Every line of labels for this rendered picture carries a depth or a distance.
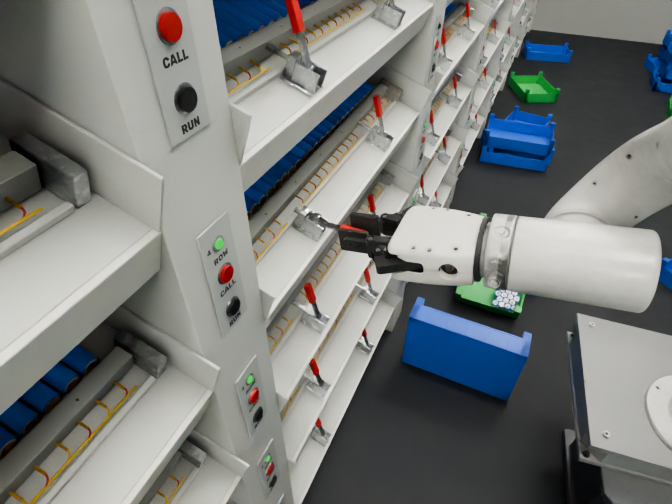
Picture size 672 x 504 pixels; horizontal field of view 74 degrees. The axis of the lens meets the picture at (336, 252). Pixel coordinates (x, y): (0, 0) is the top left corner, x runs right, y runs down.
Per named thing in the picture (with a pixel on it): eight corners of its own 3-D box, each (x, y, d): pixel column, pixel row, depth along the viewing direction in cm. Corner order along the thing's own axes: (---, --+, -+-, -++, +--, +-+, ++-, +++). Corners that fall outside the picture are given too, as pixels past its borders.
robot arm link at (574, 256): (522, 203, 52) (512, 232, 45) (658, 215, 46) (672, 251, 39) (514, 267, 56) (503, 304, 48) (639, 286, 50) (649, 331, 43)
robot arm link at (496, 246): (503, 308, 49) (475, 303, 50) (514, 259, 55) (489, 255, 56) (509, 248, 44) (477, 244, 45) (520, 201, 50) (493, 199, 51)
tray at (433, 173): (455, 151, 169) (474, 121, 159) (405, 246, 127) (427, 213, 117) (408, 124, 170) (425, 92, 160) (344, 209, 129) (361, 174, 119)
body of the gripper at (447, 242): (482, 305, 49) (386, 287, 54) (498, 249, 56) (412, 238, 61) (485, 251, 45) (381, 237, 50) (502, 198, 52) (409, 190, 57)
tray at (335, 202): (410, 130, 95) (431, 91, 88) (257, 340, 53) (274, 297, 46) (330, 83, 96) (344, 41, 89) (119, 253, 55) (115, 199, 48)
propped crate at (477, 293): (516, 320, 142) (521, 313, 135) (453, 300, 148) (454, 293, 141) (538, 237, 151) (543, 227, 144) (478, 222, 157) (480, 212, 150)
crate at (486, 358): (506, 401, 121) (511, 378, 126) (528, 357, 107) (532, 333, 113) (401, 361, 130) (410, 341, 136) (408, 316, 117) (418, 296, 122)
